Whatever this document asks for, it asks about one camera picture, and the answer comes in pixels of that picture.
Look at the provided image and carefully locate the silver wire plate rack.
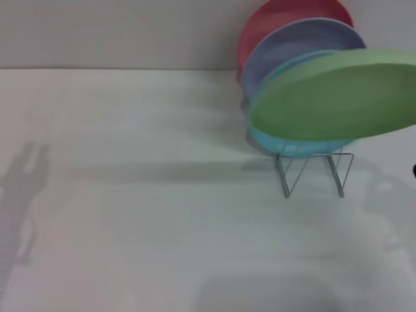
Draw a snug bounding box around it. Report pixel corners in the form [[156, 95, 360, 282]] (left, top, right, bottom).
[[276, 142, 356, 199]]

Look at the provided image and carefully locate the red round plate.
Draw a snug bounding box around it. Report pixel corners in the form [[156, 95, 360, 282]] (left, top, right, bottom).
[[237, 0, 354, 74]]

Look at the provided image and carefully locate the green round plate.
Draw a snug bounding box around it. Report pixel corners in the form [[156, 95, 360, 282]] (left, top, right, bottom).
[[246, 47, 416, 142]]

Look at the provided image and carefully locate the cyan round plate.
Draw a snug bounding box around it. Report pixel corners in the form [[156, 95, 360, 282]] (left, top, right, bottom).
[[248, 49, 358, 159]]

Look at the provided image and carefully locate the purple round plate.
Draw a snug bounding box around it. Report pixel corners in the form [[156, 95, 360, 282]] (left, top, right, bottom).
[[240, 18, 367, 101]]

